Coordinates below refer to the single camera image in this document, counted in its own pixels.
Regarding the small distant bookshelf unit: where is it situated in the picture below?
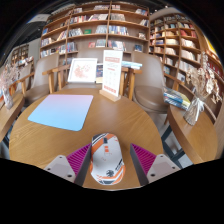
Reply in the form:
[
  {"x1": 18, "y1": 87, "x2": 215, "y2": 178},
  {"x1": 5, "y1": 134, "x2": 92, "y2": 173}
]
[{"x1": 9, "y1": 43, "x2": 30, "y2": 66}]

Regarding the wide wooden bookshelf unit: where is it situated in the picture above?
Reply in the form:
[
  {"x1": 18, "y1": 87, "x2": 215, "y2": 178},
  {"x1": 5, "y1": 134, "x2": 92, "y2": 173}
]
[{"x1": 39, "y1": 1, "x2": 150, "y2": 68}]

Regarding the dark cover book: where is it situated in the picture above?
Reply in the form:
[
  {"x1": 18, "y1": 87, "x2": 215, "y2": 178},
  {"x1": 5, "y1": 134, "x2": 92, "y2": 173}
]
[{"x1": 95, "y1": 63, "x2": 105, "y2": 84}]

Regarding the white orange sign wooden base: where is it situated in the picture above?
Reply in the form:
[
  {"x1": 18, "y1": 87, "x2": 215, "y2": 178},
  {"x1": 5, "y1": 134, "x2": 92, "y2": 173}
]
[{"x1": 98, "y1": 49, "x2": 124, "y2": 103}]

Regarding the white framed floral picture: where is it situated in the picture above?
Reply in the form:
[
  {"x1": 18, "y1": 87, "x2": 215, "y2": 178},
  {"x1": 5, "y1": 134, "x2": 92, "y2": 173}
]
[{"x1": 67, "y1": 57, "x2": 99, "y2": 84}]

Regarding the light blue book stack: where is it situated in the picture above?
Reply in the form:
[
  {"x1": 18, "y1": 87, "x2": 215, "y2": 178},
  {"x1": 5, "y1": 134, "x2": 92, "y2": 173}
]
[{"x1": 120, "y1": 60, "x2": 143, "y2": 70}]

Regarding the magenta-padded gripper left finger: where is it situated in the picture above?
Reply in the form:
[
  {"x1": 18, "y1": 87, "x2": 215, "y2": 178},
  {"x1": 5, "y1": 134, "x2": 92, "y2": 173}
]
[{"x1": 43, "y1": 143, "x2": 93, "y2": 187}]

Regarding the round wooden side table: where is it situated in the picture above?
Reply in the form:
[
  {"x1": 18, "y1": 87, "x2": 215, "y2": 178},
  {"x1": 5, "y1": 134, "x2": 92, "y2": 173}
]
[
  {"x1": 161, "y1": 104, "x2": 224, "y2": 165},
  {"x1": 0, "y1": 91, "x2": 26, "y2": 144}
]

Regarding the brown armchair with wooden arms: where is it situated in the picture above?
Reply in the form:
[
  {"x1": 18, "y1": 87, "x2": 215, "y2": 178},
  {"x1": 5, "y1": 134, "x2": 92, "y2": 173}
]
[{"x1": 42, "y1": 47, "x2": 143, "y2": 101}]

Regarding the stack of colourful books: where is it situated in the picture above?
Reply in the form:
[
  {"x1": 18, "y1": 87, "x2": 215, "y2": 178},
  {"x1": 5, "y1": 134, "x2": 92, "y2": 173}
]
[{"x1": 162, "y1": 87, "x2": 192, "y2": 111}]

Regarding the white orange patterned computer mouse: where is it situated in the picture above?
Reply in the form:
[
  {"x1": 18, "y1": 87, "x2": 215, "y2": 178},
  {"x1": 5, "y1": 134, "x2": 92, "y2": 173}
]
[{"x1": 88, "y1": 132, "x2": 127, "y2": 186}]

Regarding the angled wooden bookshelf unit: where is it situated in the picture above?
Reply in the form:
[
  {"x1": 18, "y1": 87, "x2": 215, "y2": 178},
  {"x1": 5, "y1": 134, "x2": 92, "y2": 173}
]
[{"x1": 148, "y1": 13, "x2": 224, "y2": 111}]

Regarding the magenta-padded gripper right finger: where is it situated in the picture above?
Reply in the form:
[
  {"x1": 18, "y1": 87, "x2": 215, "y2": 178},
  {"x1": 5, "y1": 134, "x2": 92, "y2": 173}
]
[{"x1": 129, "y1": 143, "x2": 181, "y2": 187}]

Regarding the light blue pink mouse pad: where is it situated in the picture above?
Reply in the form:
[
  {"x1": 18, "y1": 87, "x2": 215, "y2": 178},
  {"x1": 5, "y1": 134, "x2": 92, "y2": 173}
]
[{"x1": 27, "y1": 93, "x2": 95, "y2": 132}]

